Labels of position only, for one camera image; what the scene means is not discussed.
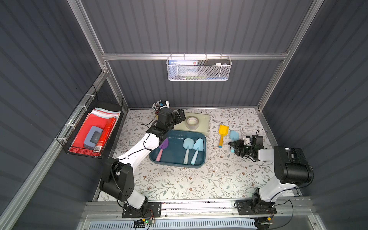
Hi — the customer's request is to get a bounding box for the light blue shovel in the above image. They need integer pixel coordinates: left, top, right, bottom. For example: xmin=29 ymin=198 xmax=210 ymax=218
xmin=183 ymin=138 xmax=194 ymax=165
xmin=191 ymin=139 xmax=204 ymax=165
xmin=230 ymin=130 xmax=240 ymax=153

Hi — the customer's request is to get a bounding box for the purple shovel pink handle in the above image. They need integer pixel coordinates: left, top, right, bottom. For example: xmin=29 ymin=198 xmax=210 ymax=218
xmin=155 ymin=139 xmax=169 ymax=162

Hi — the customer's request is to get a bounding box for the yellow toy shovel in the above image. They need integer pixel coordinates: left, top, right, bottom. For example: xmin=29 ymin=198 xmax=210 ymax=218
xmin=218 ymin=125 xmax=229 ymax=148

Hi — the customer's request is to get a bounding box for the teal plastic storage tray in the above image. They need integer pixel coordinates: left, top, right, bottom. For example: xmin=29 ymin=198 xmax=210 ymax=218
xmin=149 ymin=130 xmax=207 ymax=168

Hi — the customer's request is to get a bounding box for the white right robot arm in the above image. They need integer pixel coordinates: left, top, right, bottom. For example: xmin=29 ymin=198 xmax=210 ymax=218
xmin=229 ymin=135 xmax=314 ymax=212

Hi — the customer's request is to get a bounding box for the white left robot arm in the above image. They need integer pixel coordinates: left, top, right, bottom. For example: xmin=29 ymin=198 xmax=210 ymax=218
xmin=99 ymin=107 xmax=186 ymax=209

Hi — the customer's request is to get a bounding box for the blue white box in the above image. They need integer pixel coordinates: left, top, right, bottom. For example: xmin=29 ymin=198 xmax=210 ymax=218
xmin=167 ymin=60 xmax=198 ymax=81

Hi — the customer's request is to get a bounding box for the grey blue stapler box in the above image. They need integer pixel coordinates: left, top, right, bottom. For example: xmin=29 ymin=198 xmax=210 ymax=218
xmin=83 ymin=126 xmax=103 ymax=150

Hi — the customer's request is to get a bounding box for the bundle of pencils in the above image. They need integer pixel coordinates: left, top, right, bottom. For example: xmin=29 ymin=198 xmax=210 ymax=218
xmin=152 ymin=101 xmax=161 ymax=114

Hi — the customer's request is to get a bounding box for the clear tape roll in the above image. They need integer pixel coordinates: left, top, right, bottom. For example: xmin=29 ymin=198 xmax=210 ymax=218
xmin=185 ymin=116 xmax=199 ymax=130

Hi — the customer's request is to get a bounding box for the pale green flat board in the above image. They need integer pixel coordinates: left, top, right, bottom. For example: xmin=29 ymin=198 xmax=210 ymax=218
xmin=173 ymin=112 xmax=210 ymax=136

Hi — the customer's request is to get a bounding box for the red book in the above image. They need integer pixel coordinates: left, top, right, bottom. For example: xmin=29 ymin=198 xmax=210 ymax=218
xmin=93 ymin=117 xmax=117 ymax=153

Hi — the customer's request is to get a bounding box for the black device in basket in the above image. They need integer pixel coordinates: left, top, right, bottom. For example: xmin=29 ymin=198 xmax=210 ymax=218
xmin=205 ymin=59 xmax=232 ymax=78

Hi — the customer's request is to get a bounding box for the red folder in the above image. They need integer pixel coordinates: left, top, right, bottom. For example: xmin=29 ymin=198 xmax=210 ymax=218
xmin=68 ymin=108 xmax=121 ymax=158

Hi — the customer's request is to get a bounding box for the white vent grille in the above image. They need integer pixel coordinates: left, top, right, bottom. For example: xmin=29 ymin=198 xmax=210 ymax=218
xmin=87 ymin=218 xmax=257 ymax=230

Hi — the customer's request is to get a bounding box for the small green circuit board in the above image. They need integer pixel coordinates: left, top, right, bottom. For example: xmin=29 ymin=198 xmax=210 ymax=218
xmin=133 ymin=218 xmax=156 ymax=229

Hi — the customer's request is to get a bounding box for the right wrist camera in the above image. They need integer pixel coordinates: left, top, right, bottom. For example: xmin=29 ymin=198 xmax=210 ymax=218
xmin=242 ymin=136 xmax=252 ymax=145

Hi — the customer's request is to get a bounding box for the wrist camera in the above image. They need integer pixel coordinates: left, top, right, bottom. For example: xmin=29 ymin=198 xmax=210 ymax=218
xmin=242 ymin=136 xmax=252 ymax=145
xmin=159 ymin=100 xmax=170 ymax=108

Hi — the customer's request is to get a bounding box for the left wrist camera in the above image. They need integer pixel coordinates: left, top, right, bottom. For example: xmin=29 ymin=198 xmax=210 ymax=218
xmin=159 ymin=100 xmax=170 ymax=108

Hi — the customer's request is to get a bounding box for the white mesh wall basket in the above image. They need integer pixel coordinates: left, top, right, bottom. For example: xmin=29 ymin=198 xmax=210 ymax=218
xmin=166 ymin=56 xmax=232 ymax=81

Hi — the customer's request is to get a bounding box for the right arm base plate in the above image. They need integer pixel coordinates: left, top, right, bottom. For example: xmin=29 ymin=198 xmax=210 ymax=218
xmin=234 ymin=199 xmax=277 ymax=216

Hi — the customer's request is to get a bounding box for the aluminium front rail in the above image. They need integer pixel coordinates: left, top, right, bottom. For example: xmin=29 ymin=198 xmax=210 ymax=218
xmin=82 ymin=196 xmax=315 ymax=217

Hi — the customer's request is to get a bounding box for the black wire side basket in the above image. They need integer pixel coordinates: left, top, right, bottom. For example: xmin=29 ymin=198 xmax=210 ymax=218
xmin=56 ymin=87 xmax=124 ymax=158

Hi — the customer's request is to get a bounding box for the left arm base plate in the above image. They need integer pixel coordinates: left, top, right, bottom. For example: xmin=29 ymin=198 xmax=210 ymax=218
xmin=122 ymin=202 xmax=162 ymax=219

